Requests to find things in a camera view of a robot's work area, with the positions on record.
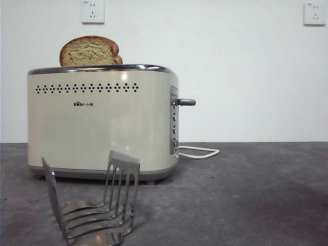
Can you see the steel toast rack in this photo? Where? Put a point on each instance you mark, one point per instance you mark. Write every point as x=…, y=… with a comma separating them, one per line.
x=123, y=162

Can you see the white wall socket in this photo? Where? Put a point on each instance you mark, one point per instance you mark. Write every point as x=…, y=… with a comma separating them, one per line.
x=93, y=12
x=314, y=13

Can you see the brown-crusted bread slice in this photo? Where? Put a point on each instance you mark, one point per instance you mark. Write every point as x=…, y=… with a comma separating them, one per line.
x=88, y=52

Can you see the cream two-slot toaster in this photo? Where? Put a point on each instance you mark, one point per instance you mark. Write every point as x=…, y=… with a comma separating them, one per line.
x=77, y=128

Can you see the grey toaster lever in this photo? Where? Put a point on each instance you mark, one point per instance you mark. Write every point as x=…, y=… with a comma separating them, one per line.
x=185, y=102

